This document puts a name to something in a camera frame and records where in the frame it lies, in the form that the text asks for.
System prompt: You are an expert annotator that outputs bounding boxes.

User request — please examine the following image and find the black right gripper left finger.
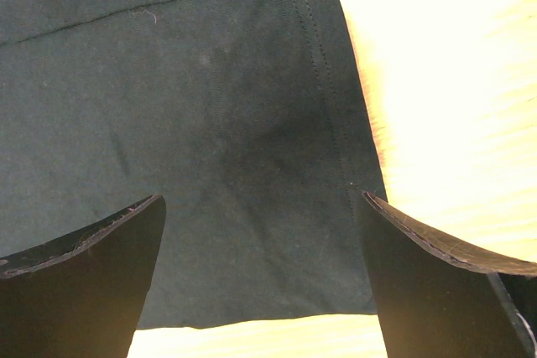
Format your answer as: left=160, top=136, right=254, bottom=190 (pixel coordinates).
left=1, top=195, right=166, bottom=358

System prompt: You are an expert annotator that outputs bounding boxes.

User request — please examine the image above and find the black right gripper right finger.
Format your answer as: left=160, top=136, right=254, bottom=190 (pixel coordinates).
left=359, top=192, right=536, bottom=357

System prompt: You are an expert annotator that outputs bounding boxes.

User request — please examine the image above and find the black t shirt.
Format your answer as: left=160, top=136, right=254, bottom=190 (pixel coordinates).
left=1, top=0, right=384, bottom=328

